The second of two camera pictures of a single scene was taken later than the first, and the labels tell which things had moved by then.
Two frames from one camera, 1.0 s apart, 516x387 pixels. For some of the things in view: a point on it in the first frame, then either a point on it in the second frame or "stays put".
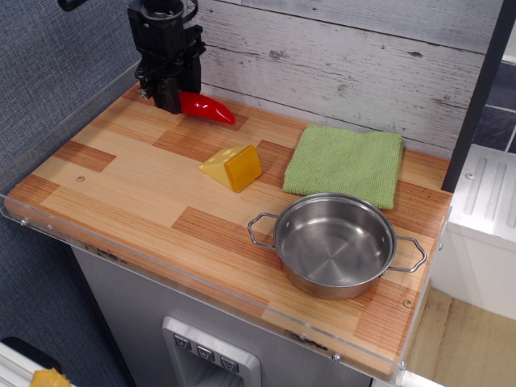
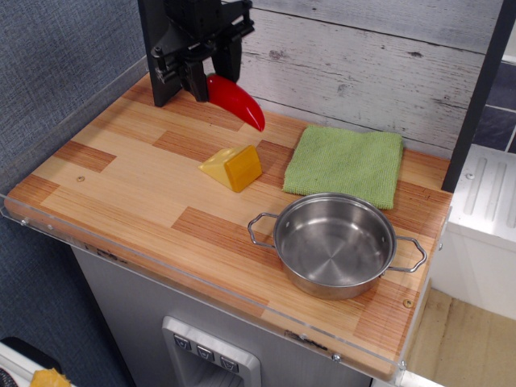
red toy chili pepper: x=198 y=106 to x=233 y=96
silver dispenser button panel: x=208 y=359 stays put
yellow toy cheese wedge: x=238 y=167 stays put
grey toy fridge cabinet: x=167 y=336 stays put
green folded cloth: x=330 y=160 stays put
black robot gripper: x=167 y=47 to x=195 y=29
